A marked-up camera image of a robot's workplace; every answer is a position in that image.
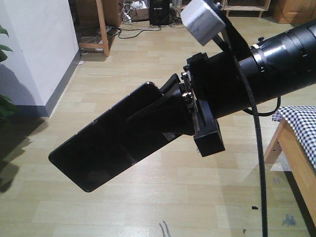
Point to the black computer tower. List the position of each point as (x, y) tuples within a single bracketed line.
[(159, 11)]

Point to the wooden bed frame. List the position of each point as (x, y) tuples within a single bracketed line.
[(284, 140)]

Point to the wooden table leg frame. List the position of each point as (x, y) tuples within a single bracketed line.
[(95, 22)]

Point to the checkered bed sheet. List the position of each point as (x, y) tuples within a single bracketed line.
[(302, 120)]

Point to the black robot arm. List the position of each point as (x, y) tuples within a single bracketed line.
[(269, 69)]

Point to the black pink smartphone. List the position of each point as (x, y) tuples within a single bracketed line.
[(108, 145)]

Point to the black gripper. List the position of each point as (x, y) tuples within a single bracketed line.
[(219, 91)]

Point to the green potted plant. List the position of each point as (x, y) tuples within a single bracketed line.
[(7, 108)]

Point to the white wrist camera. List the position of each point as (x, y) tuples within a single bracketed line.
[(201, 18)]

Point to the white power strip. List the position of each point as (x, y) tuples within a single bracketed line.
[(126, 18)]

